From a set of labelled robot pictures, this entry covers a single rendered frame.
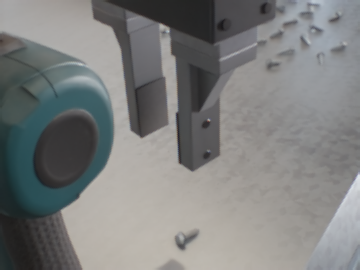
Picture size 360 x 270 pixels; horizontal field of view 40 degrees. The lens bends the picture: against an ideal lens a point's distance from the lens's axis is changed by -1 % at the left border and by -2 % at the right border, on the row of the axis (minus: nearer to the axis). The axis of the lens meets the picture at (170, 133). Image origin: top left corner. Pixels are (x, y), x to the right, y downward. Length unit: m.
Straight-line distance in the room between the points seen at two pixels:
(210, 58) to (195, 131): 0.06
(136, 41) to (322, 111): 0.31
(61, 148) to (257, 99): 0.44
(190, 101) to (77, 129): 0.12
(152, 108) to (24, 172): 0.19
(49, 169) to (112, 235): 0.26
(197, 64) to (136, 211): 0.21
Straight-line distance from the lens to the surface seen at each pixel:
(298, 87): 0.63
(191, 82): 0.29
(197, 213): 0.44
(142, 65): 0.34
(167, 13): 0.26
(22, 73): 0.18
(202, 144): 0.32
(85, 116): 0.18
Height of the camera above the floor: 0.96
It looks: 34 degrees down
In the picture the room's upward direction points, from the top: 4 degrees counter-clockwise
